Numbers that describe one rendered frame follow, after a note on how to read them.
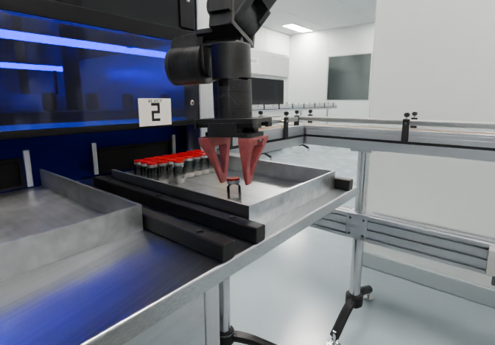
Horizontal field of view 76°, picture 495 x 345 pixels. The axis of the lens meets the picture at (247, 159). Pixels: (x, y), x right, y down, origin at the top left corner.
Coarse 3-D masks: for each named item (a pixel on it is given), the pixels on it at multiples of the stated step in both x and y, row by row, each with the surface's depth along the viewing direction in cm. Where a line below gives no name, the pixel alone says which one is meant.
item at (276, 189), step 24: (240, 168) 74; (264, 168) 70; (288, 168) 66; (312, 168) 62; (168, 192) 50; (192, 192) 46; (216, 192) 57; (264, 192) 57; (288, 192) 47; (312, 192) 53; (240, 216) 41; (264, 216) 43
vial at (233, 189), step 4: (228, 184) 48; (232, 184) 48; (236, 184) 48; (228, 188) 48; (232, 188) 48; (236, 188) 48; (240, 188) 48; (228, 192) 48; (232, 192) 48; (236, 192) 48; (240, 192) 48; (228, 196) 48; (232, 196) 48; (236, 196) 48; (240, 196) 48; (232, 200) 48; (236, 200) 48; (240, 200) 49
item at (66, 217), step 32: (32, 192) 57; (64, 192) 55; (96, 192) 47; (0, 224) 42; (32, 224) 42; (64, 224) 42; (96, 224) 36; (128, 224) 39; (0, 256) 29; (32, 256) 31; (64, 256) 34
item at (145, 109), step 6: (138, 102) 67; (144, 102) 68; (150, 102) 69; (156, 102) 70; (162, 102) 72; (168, 102) 73; (138, 108) 67; (144, 108) 68; (150, 108) 69; (156, 108) 70; (162, 108) 72; (168, 108) 73; (138, 114) 67; (144, 114) 68; (150, 114) 70; (156, 114) 71; (162, 114) 72; (168, 114) 73; (144, 120) 69; (150, 120) 70; (162, 120) 72; (168, 120) 73
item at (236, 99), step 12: (216, 84) 44; (228, 84) 44; (240, 84) 44; (216, 96) 45; (228, 96) 44; (240, 96) 44; (216, 108) 45; (228, 108) 44; (240, 108) 44; (204, 120) 45; (216, 120) 45; (228, 120) 44; (240, 120) 43; (252, 120) 42; (264, 120) 45
